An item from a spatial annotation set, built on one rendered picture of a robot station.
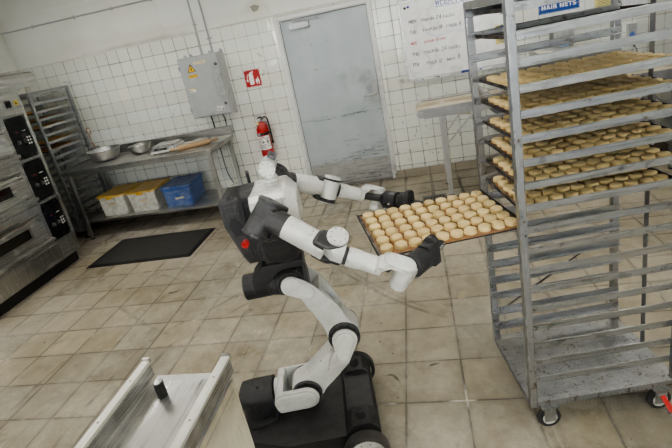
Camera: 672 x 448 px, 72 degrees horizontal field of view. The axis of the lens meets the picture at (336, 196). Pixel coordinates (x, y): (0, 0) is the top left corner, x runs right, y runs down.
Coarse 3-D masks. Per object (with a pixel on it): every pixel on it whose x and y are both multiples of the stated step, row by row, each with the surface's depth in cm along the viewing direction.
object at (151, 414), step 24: (168, 384) 153; (192, 384) 150; (144, 408) 144; (168, 408) 142; (216, 408) 138; (240, 408) 152; (120, 432) 136; (144, 432) 135; (168, 432) 133; (216, 432) 135; (240, 432) 150
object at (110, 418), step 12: (144, 360) 157; (144, 372) 154; (132, 384) 147; (144, 384) 153; (120, 396) 142; (132, 396) 147; (108, 408) 138; (120, 408) 141; (96, 420) 134; (108, 420) 136; (120, 420) 140; (96, 432) 130; (108, 432) 135; (84, 444) 126; (96, 444) 130
